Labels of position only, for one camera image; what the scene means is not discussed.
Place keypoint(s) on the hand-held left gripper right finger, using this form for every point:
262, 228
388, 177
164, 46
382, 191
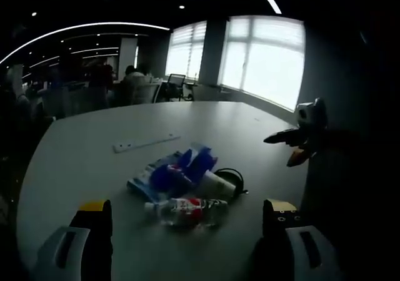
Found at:
275, 253

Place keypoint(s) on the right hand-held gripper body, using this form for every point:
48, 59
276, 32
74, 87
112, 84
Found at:
312, 117

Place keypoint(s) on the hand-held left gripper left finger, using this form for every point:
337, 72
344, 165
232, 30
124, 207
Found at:
95, 231

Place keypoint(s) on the blue white packet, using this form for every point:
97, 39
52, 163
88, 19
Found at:
143, 184

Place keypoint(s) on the white paper cup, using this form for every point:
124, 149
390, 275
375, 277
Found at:
218, 184

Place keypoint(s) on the blue plastic bag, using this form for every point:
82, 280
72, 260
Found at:
193, 168

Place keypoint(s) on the clear plastic bottle red label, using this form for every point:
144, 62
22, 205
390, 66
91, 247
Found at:
187, 210

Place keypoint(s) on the grey table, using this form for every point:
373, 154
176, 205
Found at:
237, 131

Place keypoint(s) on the wide bright window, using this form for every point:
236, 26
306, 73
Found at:
265, 62

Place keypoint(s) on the white table socket strip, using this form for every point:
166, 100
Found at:
147, 143

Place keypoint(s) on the black office chair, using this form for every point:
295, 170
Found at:
173, 87

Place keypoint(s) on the narrow window with blinds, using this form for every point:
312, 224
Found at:
186, 53

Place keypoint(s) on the curved ceiling light strip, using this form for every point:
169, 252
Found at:
78, 29

